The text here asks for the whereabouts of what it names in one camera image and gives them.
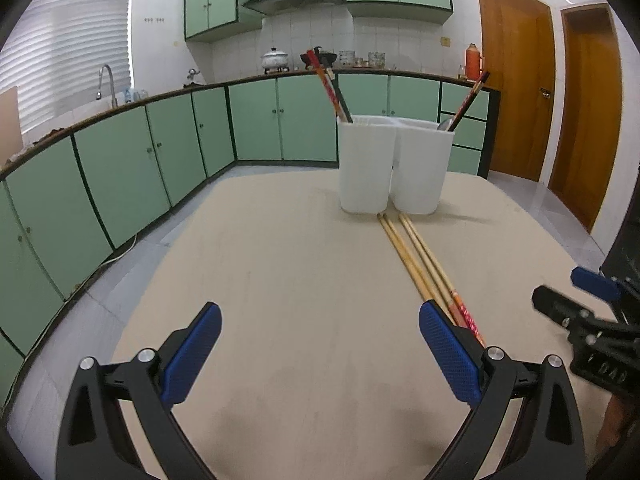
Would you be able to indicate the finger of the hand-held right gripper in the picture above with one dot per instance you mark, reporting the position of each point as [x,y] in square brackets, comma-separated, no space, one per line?
[595,284]
[555,302]

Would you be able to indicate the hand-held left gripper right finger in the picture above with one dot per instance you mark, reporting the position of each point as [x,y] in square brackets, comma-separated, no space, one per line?
[450,355]

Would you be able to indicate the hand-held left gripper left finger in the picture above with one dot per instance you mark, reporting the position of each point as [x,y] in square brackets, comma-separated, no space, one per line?
[192,355]

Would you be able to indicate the plain bamboo chopstick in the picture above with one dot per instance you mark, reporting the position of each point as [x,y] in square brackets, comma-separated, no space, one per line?
[402,257]
[412,257]

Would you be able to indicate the white two-compartment utensil holder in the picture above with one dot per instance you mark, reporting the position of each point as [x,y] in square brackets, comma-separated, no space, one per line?
[365,170]

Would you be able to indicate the metal spoon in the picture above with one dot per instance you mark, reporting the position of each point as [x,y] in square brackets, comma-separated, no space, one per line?
[445,124]

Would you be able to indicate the cream chopstick red end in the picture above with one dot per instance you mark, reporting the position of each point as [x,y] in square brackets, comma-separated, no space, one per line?
[473,100]
[327,87]

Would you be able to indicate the black chopstick red end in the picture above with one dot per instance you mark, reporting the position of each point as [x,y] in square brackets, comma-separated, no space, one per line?
[342,100]
[467,100]

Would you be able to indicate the person's right hand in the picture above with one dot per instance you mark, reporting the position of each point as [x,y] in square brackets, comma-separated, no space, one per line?
[612,425]

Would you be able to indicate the black furniture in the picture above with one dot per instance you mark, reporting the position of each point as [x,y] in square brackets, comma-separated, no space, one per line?
[627,250]

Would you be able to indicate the green drawer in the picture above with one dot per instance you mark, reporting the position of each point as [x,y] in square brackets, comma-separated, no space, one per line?
[475,105]
[472,134]
[467,161]

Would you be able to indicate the green base cabinet run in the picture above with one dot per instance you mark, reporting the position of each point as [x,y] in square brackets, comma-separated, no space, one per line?
[125,160]
[280,120]

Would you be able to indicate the small jar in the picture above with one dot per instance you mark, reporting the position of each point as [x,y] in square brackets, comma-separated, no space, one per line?
[462,72]

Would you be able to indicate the orange thermos flask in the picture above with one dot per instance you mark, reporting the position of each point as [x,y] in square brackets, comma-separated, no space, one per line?
[472,62]

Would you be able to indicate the dark cloth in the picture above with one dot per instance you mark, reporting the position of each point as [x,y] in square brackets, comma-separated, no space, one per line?
[50,135]

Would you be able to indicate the clear bottles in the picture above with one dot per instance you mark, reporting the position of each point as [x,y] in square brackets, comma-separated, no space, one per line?
[135,95]

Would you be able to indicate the metal kitchen faucet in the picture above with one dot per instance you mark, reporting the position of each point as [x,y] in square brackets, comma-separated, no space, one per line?
[107,75]

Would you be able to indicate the wooden board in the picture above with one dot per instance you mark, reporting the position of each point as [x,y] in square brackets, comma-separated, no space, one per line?
[10,120]

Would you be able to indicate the patterned dishes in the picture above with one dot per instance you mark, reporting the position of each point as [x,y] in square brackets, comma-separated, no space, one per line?
[376,59]

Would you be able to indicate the white lidded pot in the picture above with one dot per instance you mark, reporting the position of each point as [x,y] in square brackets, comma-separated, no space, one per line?
[275,59]

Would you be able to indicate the stack of bowls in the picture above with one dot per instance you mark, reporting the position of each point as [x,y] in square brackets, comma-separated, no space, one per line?
[347,57]

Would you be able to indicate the black wok with lid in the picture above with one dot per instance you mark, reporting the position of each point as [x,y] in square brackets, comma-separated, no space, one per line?
[327,58]

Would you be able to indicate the white window blind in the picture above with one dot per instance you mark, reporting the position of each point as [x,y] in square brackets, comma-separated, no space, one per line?
[65,50]

